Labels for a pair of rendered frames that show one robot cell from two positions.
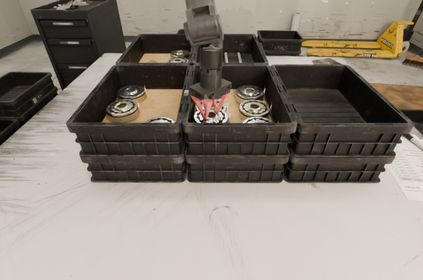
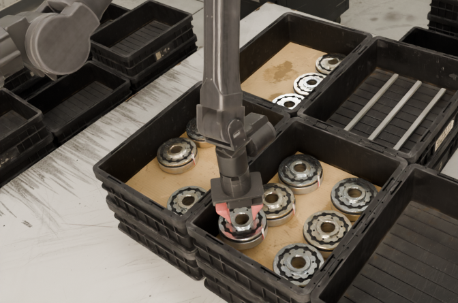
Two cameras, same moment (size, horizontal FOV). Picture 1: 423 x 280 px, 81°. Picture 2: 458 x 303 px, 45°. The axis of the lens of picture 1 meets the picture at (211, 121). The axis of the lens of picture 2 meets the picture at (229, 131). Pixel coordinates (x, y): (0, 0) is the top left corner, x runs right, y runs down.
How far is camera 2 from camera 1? 0.74 m
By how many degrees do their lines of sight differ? 36
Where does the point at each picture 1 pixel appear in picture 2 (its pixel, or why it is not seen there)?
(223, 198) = not seen: outside the picture
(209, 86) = (225, 191)
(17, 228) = (42, 244)
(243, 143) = (252, 278)
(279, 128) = (282, 286)
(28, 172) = (78, 184)
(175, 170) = (188, 264)
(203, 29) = (210, 133)
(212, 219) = not seen: outside the picture
